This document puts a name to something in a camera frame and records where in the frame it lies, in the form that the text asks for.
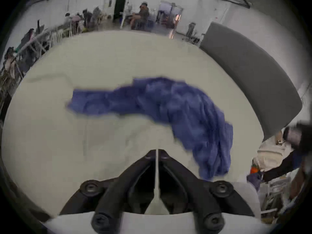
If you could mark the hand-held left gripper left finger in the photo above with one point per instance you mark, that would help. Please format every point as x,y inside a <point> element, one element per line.
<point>121,186</point>

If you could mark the bed with beige sheet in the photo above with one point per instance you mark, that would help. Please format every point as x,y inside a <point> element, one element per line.
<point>97,64</point>

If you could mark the group of people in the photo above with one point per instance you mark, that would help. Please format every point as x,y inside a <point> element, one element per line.
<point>84,19</point>

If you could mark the grey padded headboard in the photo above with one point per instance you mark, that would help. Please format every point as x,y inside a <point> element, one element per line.
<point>253,77</point>

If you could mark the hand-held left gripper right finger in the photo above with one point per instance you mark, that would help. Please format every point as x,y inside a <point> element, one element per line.
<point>190,186</point>

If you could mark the dark blue shirt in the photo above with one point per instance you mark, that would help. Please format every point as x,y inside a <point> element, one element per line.
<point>170,111</point>

